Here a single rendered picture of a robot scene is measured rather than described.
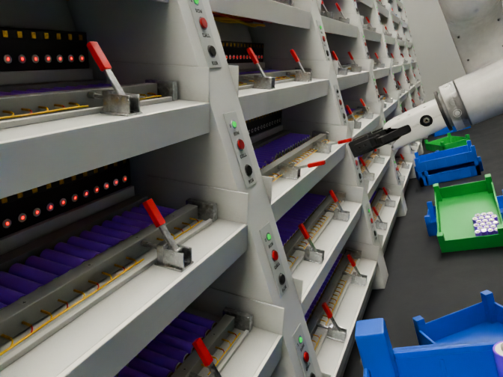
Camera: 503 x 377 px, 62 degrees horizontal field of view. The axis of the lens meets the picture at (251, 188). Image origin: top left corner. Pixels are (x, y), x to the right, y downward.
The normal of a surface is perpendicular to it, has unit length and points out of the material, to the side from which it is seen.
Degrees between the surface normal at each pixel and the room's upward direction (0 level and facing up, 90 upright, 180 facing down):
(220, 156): 90
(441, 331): 90
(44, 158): 110
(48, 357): 20
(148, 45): 90
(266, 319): 90
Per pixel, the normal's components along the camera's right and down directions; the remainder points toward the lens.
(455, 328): 0.14, 0.12
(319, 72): -0.41, 0.27
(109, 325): 0.03, -0.95
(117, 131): 0.91, 0.15
